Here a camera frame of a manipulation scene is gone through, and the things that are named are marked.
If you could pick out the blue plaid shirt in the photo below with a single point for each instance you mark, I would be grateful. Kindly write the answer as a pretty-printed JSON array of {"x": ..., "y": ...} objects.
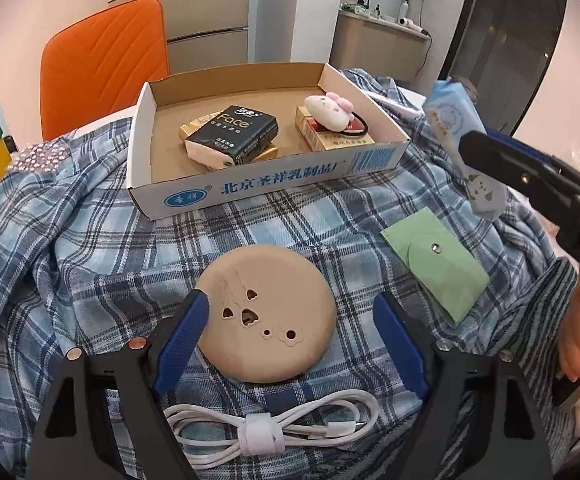
[{"x": 80, "y": 266}]

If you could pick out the rhinestone sheet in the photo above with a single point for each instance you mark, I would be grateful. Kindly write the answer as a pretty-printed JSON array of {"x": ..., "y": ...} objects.
[{"x": 44, "y": 157}]

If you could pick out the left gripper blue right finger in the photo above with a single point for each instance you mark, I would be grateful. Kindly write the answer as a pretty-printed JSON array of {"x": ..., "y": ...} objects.
[{"x": 391, "y": 322}]

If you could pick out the bathroom vanity cabinet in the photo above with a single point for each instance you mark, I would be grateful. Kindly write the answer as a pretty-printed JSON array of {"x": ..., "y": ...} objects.
[{"x": 379, "y": 47}]

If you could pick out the black Face tissue pack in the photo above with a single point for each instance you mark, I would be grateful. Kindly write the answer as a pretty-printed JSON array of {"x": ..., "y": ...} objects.
[{"x": 232, "y": 135}]

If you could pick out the red gold cigarette pack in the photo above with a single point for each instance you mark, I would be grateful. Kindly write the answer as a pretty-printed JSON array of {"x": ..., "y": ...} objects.
[{"x": 320, "y": 139}]

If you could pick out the orange chair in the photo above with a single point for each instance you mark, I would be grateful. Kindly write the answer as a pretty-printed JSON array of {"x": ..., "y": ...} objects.
[{"x": 97, "y": 66}]

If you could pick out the green felt pouch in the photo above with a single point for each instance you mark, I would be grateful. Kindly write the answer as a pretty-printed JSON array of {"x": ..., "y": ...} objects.
[{"x": 439, "y": 261}]

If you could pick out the white hair dryer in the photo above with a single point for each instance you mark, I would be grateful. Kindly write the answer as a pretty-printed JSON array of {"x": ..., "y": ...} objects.
[{"x": 411, "y": 26}]

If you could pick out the open cardboard tray box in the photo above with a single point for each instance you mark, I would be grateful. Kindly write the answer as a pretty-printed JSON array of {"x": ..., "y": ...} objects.
[{"x": 211, "y": 136}]

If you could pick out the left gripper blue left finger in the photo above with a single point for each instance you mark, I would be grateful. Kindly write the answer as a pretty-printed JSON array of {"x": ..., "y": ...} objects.
[{"x": 174, "y": 339}]

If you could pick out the tan round bear pad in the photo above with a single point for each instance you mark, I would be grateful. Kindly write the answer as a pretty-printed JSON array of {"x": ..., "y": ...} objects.
[{"x": 271, "y": 314}]

